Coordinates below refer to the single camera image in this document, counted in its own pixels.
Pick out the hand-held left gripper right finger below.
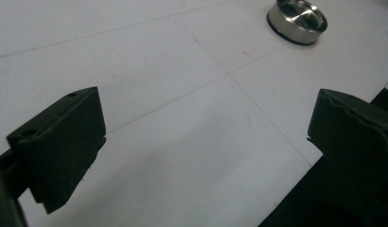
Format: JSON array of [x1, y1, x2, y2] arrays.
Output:
[[307, 88, 388, 202]]

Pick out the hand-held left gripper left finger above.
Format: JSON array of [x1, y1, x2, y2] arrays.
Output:
[[6, 86, 108, 215]]

